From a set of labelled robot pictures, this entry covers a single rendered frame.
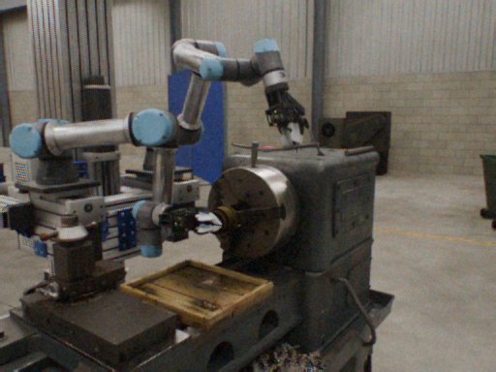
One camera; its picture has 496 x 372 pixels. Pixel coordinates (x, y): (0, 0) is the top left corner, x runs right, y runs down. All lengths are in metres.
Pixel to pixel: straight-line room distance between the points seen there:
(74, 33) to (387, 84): 10.13
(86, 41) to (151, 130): 0.71
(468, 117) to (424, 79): 1.36
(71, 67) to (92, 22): 0.22
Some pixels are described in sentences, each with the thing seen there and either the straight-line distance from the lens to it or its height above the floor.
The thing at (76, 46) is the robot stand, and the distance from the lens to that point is 1.96.
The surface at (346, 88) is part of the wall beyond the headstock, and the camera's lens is 11.83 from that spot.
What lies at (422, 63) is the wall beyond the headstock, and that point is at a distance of 11.55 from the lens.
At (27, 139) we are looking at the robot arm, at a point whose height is 1.33.
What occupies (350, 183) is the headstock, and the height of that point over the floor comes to 1.15.
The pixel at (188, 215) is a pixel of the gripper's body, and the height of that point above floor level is 1.11.
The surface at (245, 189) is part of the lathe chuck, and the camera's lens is 1.41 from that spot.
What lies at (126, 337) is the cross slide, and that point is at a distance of 0.93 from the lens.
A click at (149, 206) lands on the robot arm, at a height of 1.11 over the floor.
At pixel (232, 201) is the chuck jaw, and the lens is 1.42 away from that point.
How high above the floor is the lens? 1.41
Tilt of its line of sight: 10 degrees down
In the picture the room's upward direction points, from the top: straight up
